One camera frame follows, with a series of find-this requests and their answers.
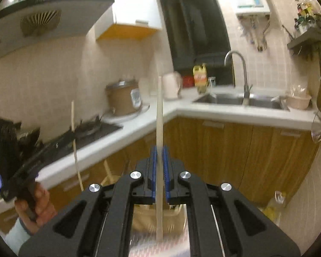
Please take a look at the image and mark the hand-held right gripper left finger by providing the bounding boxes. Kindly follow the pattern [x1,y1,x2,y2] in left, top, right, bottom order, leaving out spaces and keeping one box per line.
[18,146,158,257]

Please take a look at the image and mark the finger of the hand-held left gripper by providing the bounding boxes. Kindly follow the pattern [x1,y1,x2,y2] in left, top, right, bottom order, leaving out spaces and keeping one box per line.
[15,136,77,180]

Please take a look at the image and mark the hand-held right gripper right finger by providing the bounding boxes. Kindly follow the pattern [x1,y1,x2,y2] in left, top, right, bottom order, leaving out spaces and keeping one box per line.
[163,145,302,257]

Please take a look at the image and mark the wooden chopstick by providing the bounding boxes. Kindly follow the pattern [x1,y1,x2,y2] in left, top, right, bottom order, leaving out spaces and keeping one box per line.
[155,76,164,242]
[71,100,85,192]

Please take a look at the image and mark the person's left hand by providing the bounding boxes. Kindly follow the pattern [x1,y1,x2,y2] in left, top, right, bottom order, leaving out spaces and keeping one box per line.
[14,181,58,234]

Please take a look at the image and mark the black gas stove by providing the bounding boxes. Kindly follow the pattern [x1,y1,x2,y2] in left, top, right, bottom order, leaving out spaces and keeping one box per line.
[36,115,124,156]

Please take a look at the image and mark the wooden base cabinets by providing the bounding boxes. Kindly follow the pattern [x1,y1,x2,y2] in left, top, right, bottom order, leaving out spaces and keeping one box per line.
[0,116,321,235]

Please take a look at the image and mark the brown rice cooker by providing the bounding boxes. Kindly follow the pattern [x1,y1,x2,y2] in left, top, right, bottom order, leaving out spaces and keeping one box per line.
[104,78,143,117]

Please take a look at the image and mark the white electric kettle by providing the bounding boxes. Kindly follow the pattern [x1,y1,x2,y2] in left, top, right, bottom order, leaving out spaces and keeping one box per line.
[162,71,183,100]

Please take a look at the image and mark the steel sink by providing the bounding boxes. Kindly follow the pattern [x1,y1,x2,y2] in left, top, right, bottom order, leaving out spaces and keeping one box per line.
[192,93,290,111]

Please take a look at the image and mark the yellow detergent bottle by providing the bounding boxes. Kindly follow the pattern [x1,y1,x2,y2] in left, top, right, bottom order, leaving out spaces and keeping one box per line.
[193,63,208,94]

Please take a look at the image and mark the yellow oil bottle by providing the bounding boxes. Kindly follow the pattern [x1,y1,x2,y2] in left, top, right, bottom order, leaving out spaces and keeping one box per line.
[263,191,287,220]

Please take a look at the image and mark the chrome faucet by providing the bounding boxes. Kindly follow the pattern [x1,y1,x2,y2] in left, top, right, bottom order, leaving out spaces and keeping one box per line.
[224,50,253,106]

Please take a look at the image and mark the grey range hood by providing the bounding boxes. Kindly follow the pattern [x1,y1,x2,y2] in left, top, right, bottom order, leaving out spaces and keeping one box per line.
[0,0,115,60]

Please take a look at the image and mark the dark window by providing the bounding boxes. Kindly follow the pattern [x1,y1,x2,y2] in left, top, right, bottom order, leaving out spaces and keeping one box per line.
[159,0,235,85]

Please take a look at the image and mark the pink plastic basin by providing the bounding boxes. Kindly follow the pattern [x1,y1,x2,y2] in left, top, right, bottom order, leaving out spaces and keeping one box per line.
[285,94,312,110]

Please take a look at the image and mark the clear plastic bag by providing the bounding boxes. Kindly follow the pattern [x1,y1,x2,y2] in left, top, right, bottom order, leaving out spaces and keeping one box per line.
[288,84,310,97]

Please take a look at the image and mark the water heater pipes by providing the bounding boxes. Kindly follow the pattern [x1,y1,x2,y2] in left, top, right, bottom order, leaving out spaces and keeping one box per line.
[238,14,271,52]

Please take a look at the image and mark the row of condiment bottles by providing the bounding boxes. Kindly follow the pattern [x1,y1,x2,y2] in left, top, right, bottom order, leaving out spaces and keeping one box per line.
[294,0,318,36]

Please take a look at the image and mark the white and orange wall cabinet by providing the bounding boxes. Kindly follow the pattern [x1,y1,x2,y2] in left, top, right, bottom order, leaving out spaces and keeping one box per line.
[95,0,162,41]

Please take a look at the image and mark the black wall shelf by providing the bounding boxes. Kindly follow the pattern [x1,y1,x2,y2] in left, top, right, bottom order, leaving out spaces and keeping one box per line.
[287,26,321,57]

